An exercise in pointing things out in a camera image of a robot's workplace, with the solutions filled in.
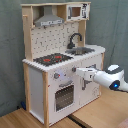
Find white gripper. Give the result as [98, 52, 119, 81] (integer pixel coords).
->
[76, 68, 97, 81]

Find white oven door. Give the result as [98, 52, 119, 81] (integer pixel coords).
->
[55, 80, 75, 112]

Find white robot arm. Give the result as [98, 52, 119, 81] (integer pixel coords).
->
[76, 65, 128, 93]

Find wooden toy kitchen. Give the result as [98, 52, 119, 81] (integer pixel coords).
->
[22, 2, 105, 127]

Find white cabinet door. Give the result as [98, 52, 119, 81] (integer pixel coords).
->
[80, 57, 101, 105]

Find grey toy sink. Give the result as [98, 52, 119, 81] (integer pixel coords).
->
[65, 47, 95, 55]

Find left grey stove knob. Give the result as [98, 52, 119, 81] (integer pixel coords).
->
[54, 73, 60, 79]

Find black toy faucet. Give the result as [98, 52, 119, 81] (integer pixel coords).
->
[67, 32, 83, 50]

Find black stovetop red burners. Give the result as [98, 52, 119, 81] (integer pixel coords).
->
[34, 53, 70, 66]

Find toy microwave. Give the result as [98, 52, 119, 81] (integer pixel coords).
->
[67, 3, 90, 21]

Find grey range hood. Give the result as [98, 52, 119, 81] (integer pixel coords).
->
[35, 5, 64, 27]

